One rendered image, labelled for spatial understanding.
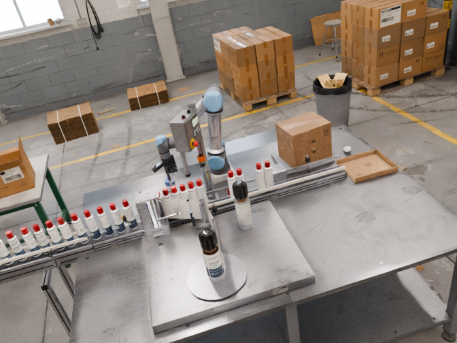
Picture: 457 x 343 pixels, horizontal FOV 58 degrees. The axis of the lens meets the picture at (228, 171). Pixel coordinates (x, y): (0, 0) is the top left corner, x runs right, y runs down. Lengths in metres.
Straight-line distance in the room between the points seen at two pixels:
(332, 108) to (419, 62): 1.84
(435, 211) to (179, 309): 1.49
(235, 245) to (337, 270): 0.55
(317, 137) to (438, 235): 0.98
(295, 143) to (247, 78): 3.12
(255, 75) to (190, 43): 2.30
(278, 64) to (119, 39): 3.01
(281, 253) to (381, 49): 4.08
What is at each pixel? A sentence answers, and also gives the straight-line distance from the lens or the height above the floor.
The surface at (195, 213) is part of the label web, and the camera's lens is 2.42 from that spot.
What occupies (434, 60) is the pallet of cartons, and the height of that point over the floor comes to 0.27.
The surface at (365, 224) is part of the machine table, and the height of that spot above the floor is 0.83.
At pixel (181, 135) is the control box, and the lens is 2.33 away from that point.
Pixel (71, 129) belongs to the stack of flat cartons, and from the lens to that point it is 6.36.
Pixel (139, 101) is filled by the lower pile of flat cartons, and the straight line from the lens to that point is 6.77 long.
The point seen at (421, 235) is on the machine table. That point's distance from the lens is 2.39.
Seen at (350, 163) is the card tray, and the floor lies 0.83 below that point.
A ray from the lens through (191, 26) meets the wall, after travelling 7.76.
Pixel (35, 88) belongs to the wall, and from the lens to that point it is 7.89.
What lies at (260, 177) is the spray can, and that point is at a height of 1.00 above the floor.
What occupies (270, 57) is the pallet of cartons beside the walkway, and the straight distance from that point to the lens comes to 5.84.
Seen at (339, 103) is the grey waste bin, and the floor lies 0.42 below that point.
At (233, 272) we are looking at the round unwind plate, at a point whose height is 0.89.
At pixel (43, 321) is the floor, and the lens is 3.65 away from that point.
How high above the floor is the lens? 2.39
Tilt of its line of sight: 32 degrees down
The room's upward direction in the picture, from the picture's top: 11 degrees counter-clockwise
